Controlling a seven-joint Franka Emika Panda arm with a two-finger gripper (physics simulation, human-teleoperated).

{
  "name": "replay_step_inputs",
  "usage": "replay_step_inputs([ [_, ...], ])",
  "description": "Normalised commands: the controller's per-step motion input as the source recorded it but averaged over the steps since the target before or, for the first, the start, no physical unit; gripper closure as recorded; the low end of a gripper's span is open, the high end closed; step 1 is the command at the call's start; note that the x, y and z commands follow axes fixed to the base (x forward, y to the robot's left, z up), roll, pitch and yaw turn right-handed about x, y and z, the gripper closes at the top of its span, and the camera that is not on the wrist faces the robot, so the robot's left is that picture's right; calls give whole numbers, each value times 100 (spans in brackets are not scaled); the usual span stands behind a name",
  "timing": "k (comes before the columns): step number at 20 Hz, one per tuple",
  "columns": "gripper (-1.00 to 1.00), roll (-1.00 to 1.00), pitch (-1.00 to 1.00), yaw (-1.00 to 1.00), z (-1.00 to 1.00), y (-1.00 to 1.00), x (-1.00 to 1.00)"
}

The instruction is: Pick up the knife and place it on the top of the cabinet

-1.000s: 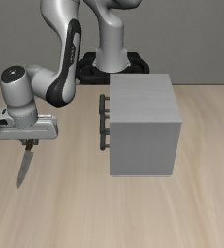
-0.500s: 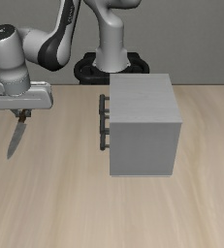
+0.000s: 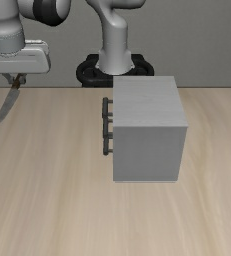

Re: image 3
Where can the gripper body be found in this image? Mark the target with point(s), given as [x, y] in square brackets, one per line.
[23, 60]

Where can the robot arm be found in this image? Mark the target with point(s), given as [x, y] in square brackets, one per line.
[113, 40]

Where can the grey cabinet with drawers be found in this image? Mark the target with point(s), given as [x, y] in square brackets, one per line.
[147, 133]

